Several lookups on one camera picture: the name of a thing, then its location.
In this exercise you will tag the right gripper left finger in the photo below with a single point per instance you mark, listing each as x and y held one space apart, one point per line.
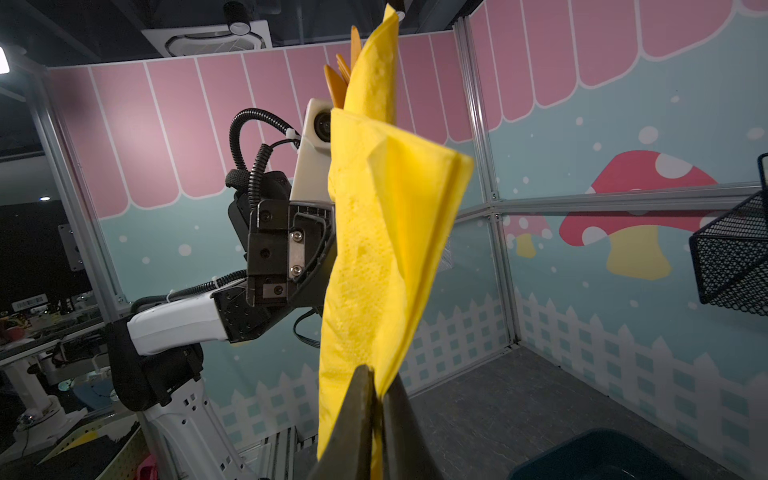
348 453

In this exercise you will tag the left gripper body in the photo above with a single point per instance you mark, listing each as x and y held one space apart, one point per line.
291 250

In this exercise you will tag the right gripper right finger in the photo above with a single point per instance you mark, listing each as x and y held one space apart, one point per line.
406 455

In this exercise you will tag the yellow paper napkin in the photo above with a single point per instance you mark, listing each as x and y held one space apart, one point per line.
396 196

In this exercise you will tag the orange plastic spoon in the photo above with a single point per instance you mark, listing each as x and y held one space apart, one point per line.
336 85

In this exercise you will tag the dark teal plastic tub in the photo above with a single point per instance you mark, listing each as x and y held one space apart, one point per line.
597 454

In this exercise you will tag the orange plastic fork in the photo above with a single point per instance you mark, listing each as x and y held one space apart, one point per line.
343 67

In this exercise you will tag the orange plastic knife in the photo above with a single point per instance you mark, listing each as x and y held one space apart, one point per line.
355 46

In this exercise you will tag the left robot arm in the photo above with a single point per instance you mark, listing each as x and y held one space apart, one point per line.
156 352

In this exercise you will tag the ceiling air vent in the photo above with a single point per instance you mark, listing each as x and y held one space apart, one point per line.
211 39

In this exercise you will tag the black wire mesh basket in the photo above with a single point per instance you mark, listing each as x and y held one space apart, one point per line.
730 254

